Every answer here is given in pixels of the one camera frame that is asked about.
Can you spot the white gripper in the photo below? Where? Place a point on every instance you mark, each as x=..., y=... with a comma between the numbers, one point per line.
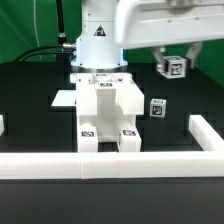
x=157, y=23

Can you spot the white tagged nut cube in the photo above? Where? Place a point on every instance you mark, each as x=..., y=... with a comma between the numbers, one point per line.
x=175, y=67

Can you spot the white chair seat part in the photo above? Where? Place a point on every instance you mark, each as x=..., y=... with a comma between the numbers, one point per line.
x=106, y=116

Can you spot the white small chair post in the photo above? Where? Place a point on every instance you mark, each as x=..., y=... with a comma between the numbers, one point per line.
x=87, y=139

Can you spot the white chair backrest part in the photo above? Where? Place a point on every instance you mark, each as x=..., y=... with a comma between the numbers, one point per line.
x=130, y=98

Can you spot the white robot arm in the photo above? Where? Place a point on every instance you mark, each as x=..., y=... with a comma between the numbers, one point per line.
x=111, y=26

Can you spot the white U-shaped fence frame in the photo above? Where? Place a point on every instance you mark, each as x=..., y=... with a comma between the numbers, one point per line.
x=207, y=162

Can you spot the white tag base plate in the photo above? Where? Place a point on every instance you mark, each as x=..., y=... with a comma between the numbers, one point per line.
x=65, y=98

